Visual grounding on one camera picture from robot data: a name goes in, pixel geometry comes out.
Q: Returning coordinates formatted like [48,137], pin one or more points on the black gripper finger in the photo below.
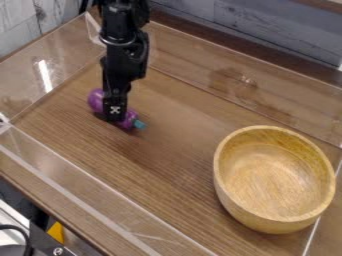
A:
[115,107]

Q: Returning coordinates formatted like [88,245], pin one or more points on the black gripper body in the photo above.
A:
[124,62]

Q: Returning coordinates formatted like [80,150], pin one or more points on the clear acrylic tray wall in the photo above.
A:
[134,191]

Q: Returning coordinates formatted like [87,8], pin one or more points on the clear acrylic corner bracket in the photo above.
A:
[93,29]

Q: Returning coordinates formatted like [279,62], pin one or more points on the purple toy eggplant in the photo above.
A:
[131,122]

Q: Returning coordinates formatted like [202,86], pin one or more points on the yellow triangular part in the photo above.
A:
[56,232]

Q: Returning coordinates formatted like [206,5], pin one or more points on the brown wooden bowl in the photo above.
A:
[274,179]

